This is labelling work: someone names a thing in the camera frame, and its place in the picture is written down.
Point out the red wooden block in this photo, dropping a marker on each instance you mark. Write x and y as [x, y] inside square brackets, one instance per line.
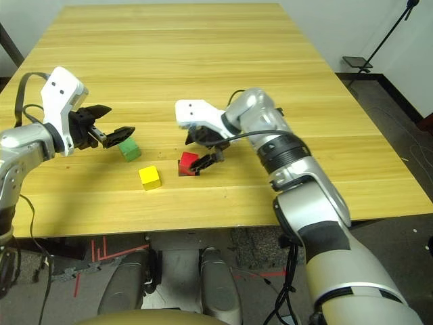
[186, 160]

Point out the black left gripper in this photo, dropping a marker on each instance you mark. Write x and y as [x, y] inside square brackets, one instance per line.
[79, 130]

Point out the speckled dark floor mat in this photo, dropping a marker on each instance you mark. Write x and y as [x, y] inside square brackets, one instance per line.
[257, 247]

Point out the wooden side table black legs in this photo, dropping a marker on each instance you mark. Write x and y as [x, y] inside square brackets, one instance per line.
[10, 44]

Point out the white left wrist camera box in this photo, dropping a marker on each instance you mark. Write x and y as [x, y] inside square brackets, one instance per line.
[59, 91]

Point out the black tripod stand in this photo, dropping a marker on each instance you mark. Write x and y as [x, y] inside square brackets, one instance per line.
[358, 62]

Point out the yellow wooden block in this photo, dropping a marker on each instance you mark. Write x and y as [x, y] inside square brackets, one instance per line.
[149, 176]

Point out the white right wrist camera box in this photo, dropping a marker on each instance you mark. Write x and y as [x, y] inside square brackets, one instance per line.
[194, 111]

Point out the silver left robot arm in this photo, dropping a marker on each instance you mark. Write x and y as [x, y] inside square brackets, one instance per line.
[20, 142]

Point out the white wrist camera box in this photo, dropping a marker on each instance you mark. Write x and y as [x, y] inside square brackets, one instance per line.
[194, 111]
[59, 91]

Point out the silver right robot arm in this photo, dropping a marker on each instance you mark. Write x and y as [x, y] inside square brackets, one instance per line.
[304, 203]

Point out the tan robot torso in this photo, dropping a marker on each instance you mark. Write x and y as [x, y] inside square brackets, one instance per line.
[149, 318]

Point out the grey right robot leg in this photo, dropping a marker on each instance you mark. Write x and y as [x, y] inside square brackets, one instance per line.
[220, 287]

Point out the green wooden block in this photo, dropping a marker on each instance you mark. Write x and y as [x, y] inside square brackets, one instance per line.
[131, 150]

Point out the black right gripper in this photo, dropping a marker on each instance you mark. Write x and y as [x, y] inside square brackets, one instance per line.
[206, 135]

